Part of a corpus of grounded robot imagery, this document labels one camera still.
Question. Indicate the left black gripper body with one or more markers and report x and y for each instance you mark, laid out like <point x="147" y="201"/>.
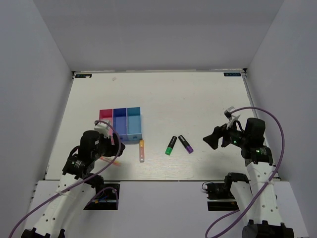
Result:
<point x="105" y="148"/>

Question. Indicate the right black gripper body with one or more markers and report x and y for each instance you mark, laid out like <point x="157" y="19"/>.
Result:
<point x="234" y="136"/>

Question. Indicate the orange capped highlighter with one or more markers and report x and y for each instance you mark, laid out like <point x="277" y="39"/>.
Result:
<point x="141" y="151"/>

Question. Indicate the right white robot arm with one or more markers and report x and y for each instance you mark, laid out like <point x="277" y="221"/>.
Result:
<point x="253" y="192"/>

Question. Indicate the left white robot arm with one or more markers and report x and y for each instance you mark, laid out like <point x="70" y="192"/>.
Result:
<point x="77" y="184"/>

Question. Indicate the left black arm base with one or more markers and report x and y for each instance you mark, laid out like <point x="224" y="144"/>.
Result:
<point x="108" y="200"/>

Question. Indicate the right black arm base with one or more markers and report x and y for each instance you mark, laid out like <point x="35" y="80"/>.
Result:
<point x="219" y="199"/>

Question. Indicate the yellow pink highlighter pen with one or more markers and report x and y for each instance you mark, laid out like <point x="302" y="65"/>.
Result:
<point x="109" y="161"/>

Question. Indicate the purple capped black highlighter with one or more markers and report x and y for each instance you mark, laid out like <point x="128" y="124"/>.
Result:
<point x="185" y="143"/>

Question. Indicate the dark blue container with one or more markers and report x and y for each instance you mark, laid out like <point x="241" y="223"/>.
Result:
<point x="120" y="122"/>

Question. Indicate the pink container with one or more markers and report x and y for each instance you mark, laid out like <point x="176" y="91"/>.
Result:
<point x="107" y="116"/>

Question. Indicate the light blue container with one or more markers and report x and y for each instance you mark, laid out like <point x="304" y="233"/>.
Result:
<point x="134" y="126"/>

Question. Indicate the green capped black highlighter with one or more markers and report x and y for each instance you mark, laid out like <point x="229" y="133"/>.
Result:
<point x="171" y="145"/>

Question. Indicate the right blue corner label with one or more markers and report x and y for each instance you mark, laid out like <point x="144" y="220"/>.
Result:
<point x="232" y="74"/>

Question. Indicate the blue corner label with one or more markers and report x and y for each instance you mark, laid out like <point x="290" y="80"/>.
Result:
<point x="83" y="75"/>
<point x="232" y="74"/>

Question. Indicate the left blue corner label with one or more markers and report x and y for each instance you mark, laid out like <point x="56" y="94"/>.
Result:
<point x="83" y="75"/>

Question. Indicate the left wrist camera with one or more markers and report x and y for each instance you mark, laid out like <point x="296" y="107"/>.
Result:
<point x="103" y="128"/>

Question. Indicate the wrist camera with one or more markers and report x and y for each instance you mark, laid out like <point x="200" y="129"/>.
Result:
<point x="103" y="128"/>
<point x="231" y="117"/>

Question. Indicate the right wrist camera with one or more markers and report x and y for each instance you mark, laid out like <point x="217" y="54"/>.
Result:
<point x="231" y="117"/>

